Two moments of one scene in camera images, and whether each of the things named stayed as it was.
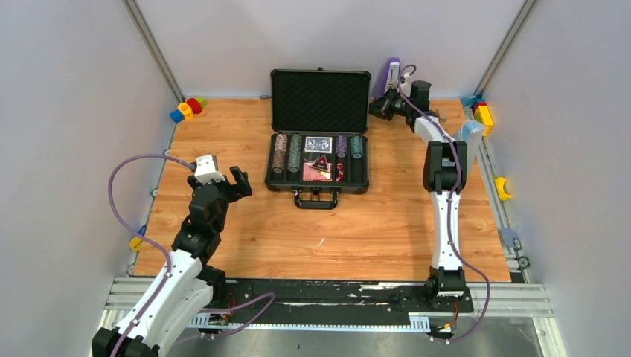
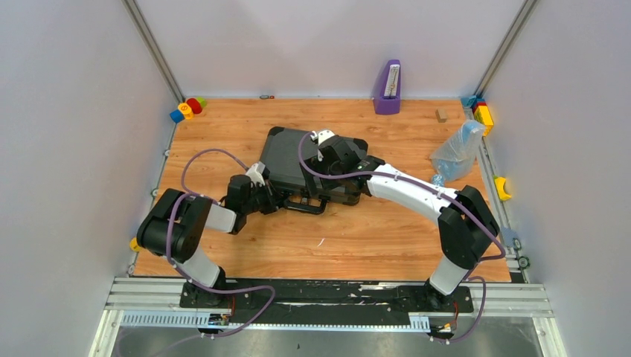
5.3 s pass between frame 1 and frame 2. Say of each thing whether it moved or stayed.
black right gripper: moved
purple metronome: stayed
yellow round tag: stayed
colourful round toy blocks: stayed
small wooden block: stayed
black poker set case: moved
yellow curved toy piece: stayed
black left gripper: moved
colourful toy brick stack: stayed
